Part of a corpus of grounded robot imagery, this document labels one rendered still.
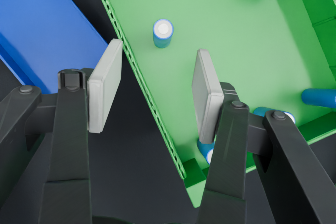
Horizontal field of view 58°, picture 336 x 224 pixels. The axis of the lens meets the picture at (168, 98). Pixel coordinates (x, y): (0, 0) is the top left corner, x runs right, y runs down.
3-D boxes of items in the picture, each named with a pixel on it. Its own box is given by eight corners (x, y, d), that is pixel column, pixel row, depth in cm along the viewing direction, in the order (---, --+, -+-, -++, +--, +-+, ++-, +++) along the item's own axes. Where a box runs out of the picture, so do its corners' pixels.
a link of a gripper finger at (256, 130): (227, 127, 13) (293, 133, 13) (212, 80, 18) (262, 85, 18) (220, 154, 14) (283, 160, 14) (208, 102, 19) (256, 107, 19)
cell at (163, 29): (173, 44, 33) (177, 34, 26) (157, 51, 33) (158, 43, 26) (166, 28, 33) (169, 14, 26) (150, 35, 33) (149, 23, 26)
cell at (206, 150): (216, 147, 33) (230, 163, 27) (201, 154, 33) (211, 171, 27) (209, 132, 33) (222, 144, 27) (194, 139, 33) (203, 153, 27)
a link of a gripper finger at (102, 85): (101, 135, 16) (87, 133, 16) (121, 79, 22) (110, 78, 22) (102, 82, 14) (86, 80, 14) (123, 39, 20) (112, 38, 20)
